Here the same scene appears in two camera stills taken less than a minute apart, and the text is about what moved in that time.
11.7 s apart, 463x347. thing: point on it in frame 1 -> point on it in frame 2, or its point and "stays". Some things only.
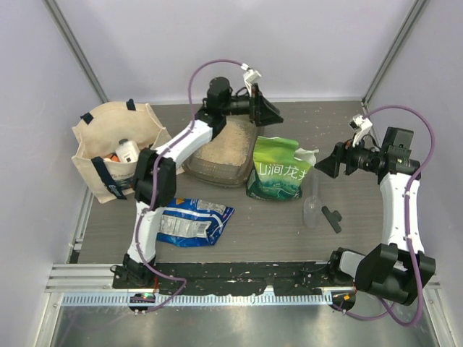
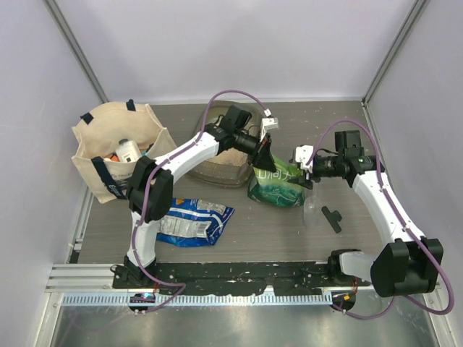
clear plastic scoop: (312, 207) stays
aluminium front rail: (75, 285) stays
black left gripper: (261, 112) -> (263, 159)
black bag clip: (333, 218) stays
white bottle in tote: (127, 151) stays
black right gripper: (331, 165) -> (304, 180)
